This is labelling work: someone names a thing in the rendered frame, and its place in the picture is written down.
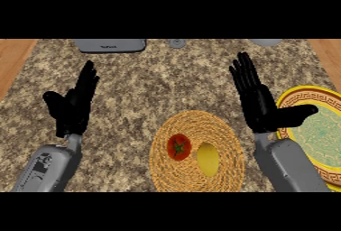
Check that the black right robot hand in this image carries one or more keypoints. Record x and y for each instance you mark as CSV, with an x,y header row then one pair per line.
x,y
260,102

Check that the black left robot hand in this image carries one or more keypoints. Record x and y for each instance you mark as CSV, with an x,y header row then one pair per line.
x,y
72,108

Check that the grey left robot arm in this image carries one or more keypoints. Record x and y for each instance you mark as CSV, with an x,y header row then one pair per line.
x,y
49,168

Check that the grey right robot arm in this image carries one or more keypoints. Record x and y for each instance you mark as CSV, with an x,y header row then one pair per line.
x,y
286,165

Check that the yellow patterned plate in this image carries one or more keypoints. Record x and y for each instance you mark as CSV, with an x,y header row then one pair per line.
x,y
322,135

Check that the round woven wicker placemat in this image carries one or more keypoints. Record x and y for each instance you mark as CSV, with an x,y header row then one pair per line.
x,y
196,152

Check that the yellow lemon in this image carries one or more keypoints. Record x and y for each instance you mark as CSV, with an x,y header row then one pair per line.
x,y
206,159

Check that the pale grey rounded object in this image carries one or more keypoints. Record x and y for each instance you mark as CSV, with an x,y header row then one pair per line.
x,y
266,41

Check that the grey rectangular appliance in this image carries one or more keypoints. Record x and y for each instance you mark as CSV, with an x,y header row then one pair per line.
x,y
111,45

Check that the red tomato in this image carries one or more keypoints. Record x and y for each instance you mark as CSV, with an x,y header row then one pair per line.
x,y
178,147

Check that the small grey round disc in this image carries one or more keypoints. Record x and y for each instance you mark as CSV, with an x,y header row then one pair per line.
x,y
177,43

